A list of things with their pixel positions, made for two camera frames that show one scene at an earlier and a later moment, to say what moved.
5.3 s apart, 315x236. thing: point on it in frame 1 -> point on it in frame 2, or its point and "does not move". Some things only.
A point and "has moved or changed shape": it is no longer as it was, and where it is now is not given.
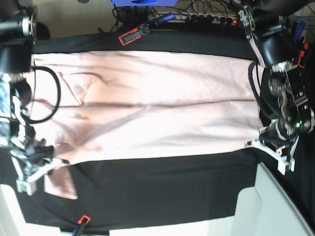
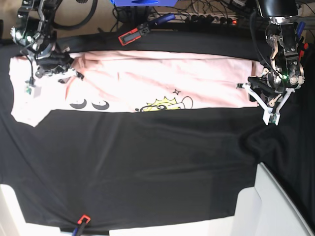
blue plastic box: (144, 3) does not move
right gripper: (35, 157) -> (55, 62)
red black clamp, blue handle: (142, 29) does not move
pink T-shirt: (96, 106) has moved or changed shape
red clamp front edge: (83, 220) does not move
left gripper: (276, 140) -> (270, 89)
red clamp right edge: (301, 54) does not move
